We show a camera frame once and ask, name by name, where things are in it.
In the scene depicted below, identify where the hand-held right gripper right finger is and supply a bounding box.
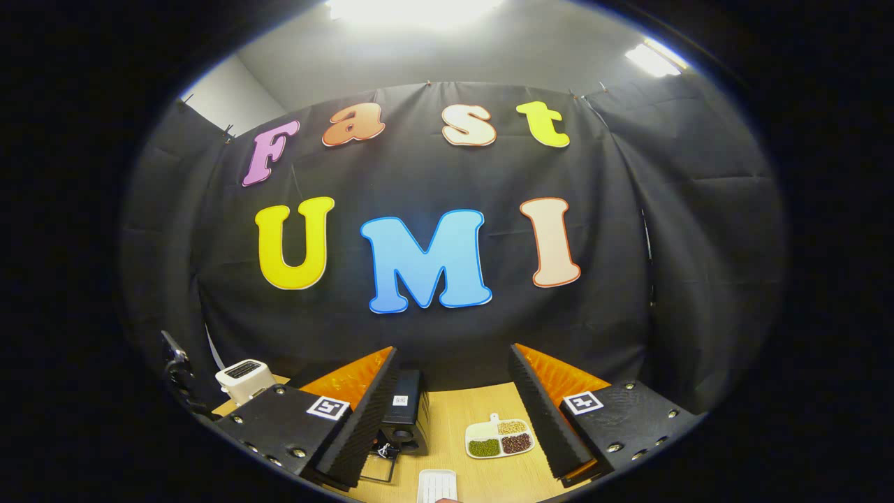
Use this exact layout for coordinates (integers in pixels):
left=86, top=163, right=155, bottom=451
left=508, top=342, right=708, bottom=488

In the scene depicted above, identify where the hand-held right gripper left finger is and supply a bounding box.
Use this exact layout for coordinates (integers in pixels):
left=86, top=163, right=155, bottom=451
left=212, top=345, right=400, bottom=490

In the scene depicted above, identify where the black electric oven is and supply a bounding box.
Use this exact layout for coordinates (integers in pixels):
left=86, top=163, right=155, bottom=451
left=360, top=369, right=432, bottom=484

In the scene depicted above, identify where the white divided bean dish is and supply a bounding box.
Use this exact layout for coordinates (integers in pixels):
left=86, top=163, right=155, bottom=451
left=465, top=413, right=536, bottom=460

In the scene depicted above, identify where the white ribbed tray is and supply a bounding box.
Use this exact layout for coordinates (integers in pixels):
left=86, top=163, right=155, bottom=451
left=417, top=469, right=458, bottom=503

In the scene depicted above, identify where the white toaster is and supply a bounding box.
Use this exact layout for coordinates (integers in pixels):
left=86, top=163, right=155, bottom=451
left=215, top=359, right=277, bottom=407

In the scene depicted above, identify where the dark clamp stand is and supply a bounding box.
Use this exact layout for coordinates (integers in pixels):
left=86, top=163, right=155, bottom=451
left=161, top=330, right=214, bottom=421

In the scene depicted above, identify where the black backdrop cloth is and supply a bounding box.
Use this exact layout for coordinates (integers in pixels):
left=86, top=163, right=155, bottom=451
left=119, top=73, right=789, bottom=413

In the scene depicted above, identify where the narrow ceiling light panel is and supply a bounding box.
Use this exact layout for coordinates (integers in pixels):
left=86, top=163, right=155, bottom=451
left=624, top=38, right=689, bottom=78

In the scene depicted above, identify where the large ceiling light panel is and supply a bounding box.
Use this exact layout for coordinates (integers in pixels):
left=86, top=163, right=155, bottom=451
left=325, top=0, right=505, bottom=30

